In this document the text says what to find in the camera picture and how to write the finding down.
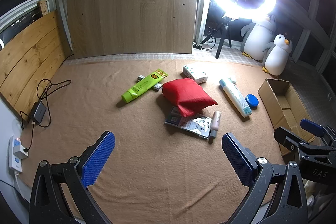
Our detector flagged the grey charger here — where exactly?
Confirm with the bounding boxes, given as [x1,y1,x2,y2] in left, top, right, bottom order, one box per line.
[28,101,48,124]

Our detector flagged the person's right hand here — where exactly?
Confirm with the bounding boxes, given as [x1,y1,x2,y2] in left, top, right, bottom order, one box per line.
[303,179,336,216]

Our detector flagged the white plug adapter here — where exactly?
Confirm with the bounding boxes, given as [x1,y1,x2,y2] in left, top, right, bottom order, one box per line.
[14,145,29,160]

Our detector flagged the black tripod cables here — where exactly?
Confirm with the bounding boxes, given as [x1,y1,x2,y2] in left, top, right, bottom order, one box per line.
[202,26,223,50]

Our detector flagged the large wood board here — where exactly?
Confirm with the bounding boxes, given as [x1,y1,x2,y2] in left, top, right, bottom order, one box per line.
[66,0,200,59]

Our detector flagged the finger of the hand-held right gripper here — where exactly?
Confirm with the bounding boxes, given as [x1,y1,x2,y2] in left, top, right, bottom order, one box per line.
[274,126,317,157]
[300,118,336,147]

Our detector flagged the white tube bottle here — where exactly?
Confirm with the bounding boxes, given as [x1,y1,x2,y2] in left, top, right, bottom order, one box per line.
[219,78,252,118]

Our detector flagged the black charger cable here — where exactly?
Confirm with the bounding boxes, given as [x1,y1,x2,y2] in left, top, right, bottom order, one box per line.
[20,79,72,130]

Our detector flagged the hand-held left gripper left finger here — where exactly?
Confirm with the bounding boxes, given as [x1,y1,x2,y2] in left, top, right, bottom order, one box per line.
[29,131,116,224]

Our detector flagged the cardboard box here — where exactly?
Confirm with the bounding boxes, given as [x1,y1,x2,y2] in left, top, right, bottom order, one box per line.
[258,78,315,157]

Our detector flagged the large penguin plush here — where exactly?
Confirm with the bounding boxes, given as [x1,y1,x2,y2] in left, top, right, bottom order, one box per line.
[240,14,277,62]

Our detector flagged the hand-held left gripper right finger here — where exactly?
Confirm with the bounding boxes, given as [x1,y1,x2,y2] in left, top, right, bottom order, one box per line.
[222,133,309,224]

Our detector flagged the small penguin plush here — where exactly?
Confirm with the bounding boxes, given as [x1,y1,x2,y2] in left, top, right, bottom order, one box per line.
[262,34,293,75]

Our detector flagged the green squeeze tube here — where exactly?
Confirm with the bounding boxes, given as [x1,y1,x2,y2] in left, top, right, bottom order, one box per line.
[121,68,168,104]

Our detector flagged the white power strip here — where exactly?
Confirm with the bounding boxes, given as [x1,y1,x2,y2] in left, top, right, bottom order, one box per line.
[9,135,23,170]

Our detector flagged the tissue pack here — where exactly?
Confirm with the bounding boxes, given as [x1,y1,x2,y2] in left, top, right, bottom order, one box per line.
[182,65,209,84]

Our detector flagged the black tripod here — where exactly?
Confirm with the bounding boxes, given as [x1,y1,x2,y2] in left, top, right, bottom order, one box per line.
[202,15,233,59]

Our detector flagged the small pink bottle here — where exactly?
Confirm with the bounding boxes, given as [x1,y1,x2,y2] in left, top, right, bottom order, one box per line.
[209,111,222,139]

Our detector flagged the red fabric pouch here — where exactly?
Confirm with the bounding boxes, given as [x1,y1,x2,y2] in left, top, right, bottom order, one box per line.
[161,78,218,117]

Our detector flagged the pine wood panel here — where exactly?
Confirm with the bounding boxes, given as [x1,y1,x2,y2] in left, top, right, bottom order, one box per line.
[0,9,72,115]

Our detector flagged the blue round tin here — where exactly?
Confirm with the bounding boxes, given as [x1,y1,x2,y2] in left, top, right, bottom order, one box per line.
[245,94,259,109]

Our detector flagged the battery pack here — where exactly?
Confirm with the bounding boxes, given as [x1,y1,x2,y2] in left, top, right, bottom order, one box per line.
[136,75,162,92]

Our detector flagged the silver printed packet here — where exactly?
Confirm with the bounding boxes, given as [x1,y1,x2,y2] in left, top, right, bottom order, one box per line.
[164,106,213,139]

